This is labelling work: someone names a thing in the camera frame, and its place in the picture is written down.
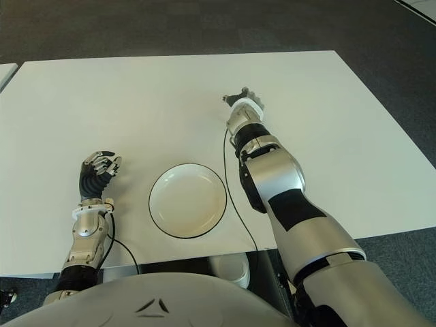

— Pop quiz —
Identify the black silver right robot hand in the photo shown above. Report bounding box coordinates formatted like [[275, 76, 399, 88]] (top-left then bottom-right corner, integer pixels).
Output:
[[221, 87, 266, 110]]

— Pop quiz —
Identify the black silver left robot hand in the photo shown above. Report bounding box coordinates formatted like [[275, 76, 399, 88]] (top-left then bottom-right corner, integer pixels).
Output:
[[78, 150, 123, 202]]

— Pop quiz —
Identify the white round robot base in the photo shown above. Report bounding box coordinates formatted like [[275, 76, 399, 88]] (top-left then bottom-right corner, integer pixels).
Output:
[[207, 253, 251, 289]]

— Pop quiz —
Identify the white plate with black rim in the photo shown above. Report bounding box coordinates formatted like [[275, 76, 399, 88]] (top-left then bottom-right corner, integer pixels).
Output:
[[148, 163, 228, 238]]

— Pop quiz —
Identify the grey robot torso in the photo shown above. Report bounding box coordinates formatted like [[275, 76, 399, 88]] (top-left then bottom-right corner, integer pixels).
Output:
[[0, 272, 297, 327]]

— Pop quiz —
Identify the neighbouring white table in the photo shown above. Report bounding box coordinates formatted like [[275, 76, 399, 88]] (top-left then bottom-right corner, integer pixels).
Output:
[[0, 63, 18, 93]]

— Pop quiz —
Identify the black wheeled stand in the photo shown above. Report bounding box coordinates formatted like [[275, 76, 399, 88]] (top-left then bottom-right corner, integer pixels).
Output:
[[0, 287, 18, 309]]

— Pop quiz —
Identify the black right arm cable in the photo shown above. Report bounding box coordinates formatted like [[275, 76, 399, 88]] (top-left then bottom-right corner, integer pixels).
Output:
[[223, 127, 260, 251]]

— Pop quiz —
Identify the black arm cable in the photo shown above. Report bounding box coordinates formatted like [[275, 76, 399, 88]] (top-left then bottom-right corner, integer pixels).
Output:
[[102, 204, 140, 275], [223, 127, 260, 251]]

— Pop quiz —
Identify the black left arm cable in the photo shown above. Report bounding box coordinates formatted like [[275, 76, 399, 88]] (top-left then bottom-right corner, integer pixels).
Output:
[[102, 204, 140, 275]]

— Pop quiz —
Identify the black table leg frame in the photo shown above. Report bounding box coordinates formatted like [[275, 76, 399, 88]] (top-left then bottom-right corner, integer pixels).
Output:
[[247, 250, 297, 321]]

